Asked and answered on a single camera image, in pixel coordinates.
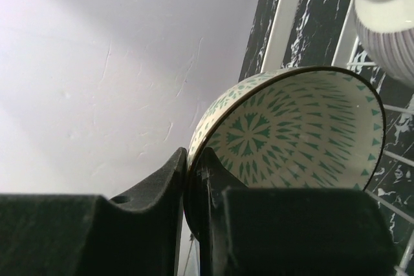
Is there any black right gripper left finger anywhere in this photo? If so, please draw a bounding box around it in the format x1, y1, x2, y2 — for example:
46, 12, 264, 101
1, 148, 187, 275

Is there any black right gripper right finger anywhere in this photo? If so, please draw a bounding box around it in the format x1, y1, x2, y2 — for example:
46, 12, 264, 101
184, 148, 398, 275

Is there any green patterned bowl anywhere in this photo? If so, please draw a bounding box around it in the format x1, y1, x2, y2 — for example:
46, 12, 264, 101
186, 65, 387, 193

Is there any purple striped bowl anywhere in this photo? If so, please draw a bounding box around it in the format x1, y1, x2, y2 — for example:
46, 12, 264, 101
353, 0, 413, 88

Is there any white wire dish rack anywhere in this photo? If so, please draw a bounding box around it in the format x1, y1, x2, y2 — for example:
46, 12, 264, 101
244, 0, 413, 275

